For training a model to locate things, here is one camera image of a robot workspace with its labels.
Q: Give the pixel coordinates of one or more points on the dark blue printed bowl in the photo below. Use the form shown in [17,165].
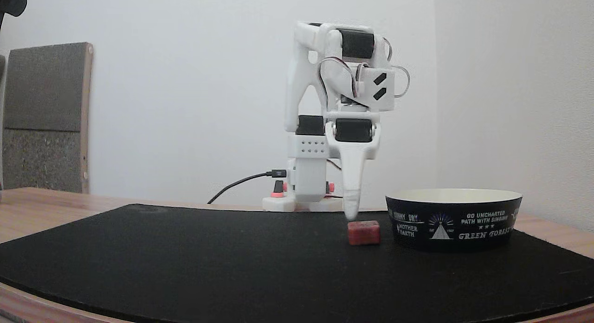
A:
[455,223]

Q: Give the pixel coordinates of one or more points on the red-brown toy block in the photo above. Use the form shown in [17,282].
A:
[363,233]

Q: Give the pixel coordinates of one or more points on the black desk mat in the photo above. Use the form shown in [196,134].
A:
[232,262]

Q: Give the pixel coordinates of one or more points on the grey board with wooden edge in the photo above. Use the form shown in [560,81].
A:
[44,119]

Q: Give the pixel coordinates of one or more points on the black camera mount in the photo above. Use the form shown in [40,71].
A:
[11,3]

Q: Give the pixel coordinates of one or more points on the black clamp with orange pad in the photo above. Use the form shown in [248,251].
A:
[330,187]
[278,189]

